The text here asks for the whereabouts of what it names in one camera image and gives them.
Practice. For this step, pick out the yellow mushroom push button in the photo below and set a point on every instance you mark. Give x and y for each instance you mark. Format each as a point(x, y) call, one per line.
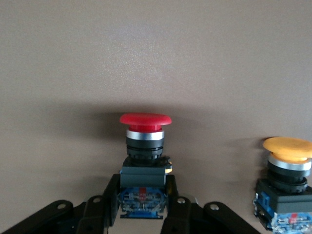
point(287, 175)

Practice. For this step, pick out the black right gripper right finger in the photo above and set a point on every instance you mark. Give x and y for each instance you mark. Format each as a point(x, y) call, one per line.
point(185, 217)

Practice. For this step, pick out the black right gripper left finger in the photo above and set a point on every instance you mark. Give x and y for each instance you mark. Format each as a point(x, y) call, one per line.
point(92, 214)

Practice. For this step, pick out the red mushroom push button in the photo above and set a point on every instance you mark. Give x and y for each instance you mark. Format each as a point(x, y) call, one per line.
point(145, 156)

